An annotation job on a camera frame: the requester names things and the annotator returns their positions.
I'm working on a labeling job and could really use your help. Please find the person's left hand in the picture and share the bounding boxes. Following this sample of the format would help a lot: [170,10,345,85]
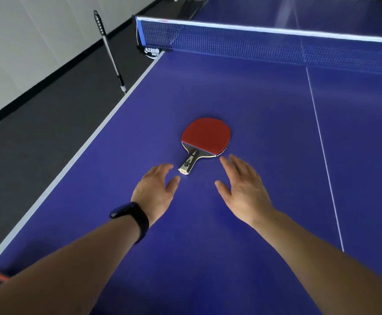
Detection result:
[131,163,181,227]

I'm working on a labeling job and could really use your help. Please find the person's right hand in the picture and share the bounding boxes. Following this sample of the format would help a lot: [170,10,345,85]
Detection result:
[215,154,275,229]

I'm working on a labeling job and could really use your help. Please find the person's left forearm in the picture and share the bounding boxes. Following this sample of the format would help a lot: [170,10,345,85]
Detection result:
[0,216,141,315]

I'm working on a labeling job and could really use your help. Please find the person's right forearm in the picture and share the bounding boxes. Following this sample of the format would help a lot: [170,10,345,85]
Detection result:
[252,209,382,315]

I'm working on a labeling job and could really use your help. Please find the red table tennis paddle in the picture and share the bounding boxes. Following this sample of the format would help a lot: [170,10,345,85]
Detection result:
[178,117,231,175]

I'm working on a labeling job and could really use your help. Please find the black wristband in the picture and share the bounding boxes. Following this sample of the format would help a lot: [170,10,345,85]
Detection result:
[109,202,150,244]

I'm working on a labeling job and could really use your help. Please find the blue table tennis net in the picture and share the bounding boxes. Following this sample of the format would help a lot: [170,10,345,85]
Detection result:
[135,16,382,76]

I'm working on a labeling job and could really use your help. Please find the black and silver ball picker tube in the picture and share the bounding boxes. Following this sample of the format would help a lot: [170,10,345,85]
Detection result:
[93,10,127,95]

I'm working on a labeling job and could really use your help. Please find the black net post clamp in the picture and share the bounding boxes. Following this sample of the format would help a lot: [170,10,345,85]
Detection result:
[134,16,172,60]

